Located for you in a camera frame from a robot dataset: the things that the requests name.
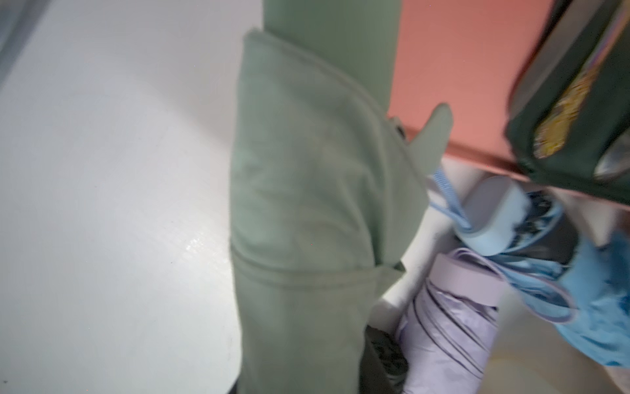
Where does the mint green umbrella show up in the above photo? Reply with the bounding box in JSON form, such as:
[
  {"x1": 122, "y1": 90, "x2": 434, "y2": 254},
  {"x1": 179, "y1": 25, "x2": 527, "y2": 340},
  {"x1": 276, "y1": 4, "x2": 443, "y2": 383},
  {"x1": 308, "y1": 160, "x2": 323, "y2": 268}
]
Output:
[{"x1": 229, "y1": 1, "x2": 453, "y2": 393}]

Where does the lavender umbrella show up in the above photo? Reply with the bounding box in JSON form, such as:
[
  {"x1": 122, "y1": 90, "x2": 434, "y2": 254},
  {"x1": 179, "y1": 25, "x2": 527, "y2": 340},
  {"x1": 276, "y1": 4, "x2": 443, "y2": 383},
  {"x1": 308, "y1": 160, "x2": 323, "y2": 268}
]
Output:
[{"x1": 395, "y1": 247, "x2": 577, "y2": 394}]

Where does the blue umbrella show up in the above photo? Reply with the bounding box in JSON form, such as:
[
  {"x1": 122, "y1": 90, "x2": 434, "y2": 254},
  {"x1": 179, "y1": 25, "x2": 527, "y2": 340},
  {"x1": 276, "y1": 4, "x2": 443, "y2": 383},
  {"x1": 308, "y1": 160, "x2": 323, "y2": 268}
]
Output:
[{"x1": 431, "y1": 169, "x2": 629, "y2": 369}]

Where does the pink plastic tray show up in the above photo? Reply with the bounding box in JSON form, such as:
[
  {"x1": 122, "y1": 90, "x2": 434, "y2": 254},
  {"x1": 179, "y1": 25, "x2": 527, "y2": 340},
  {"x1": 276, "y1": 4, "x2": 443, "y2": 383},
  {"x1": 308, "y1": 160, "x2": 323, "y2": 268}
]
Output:
[{"x1": 390, "y1": 1, "x2": 556, "y2": 182}]

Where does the dark green cloth pouch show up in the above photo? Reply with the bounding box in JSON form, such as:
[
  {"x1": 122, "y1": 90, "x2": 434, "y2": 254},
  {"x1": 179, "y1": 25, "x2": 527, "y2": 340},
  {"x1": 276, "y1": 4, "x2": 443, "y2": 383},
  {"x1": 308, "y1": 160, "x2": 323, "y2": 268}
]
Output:
[{"x1": 505, "y1": 1, "x2": 629, "y2": 205}]

